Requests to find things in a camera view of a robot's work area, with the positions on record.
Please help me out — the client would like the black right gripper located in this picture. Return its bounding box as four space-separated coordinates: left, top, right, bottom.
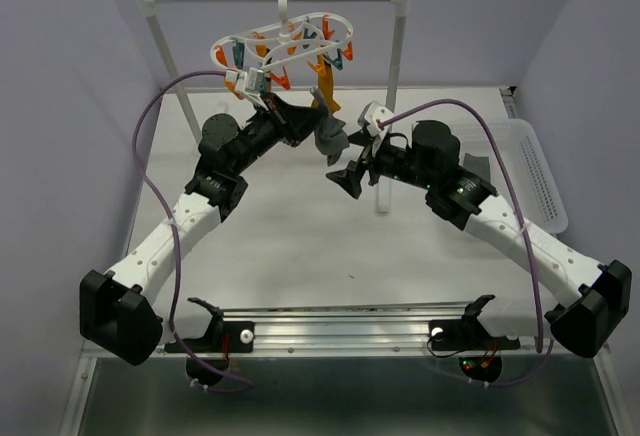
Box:
324 130 436 200

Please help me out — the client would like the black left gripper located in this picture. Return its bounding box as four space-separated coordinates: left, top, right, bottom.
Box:
230 92 328 175

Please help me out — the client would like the grey sock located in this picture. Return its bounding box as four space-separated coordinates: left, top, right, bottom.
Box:
462 153 491 182
310 87 349 167

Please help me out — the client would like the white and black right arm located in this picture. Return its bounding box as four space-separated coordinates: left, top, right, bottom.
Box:
326 120 632 358

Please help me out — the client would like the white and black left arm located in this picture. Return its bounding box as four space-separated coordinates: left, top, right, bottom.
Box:
79 93 327 365

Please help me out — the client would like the white clip hanger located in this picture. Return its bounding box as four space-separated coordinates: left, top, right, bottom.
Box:
210 0 354 77

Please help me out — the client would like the orange clothes peg right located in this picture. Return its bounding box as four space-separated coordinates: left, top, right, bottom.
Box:
270 68 291 90

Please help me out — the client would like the orange clothes peg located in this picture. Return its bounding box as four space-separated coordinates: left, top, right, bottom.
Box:
270 68 291 90
224 79 244 100

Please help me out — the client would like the yellow clothes peg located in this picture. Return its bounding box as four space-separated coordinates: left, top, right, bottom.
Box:
307 61 326 77

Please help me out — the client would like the teal clothes peg right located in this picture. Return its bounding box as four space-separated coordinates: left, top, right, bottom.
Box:
325 50 344 71

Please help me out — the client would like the white plastic basket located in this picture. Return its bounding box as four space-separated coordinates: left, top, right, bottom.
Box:
450 119 568 235

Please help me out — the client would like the white clothes rack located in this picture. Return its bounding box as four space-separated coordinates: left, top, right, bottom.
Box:
128 0 414 215

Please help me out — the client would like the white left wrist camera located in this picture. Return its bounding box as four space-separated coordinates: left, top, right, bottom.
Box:
224 67 269 110

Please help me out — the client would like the aluminium mounting rail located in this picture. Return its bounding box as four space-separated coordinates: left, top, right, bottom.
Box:
61 304 635 435

